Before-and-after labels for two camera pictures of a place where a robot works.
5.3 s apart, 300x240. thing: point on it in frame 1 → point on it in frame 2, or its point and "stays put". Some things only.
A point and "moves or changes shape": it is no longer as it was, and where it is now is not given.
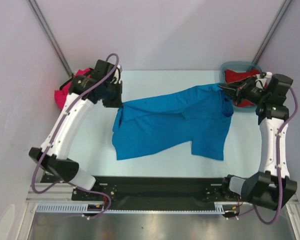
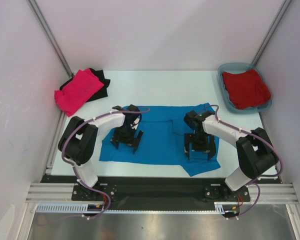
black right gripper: [242, 86] → [210, 146]
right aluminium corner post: [283, 8] stays put
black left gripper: [117, 103] → [132, 141]
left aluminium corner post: [38, 12] stays put
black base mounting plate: [195, 189] stays put
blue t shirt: [199, 115] moves or changes shape
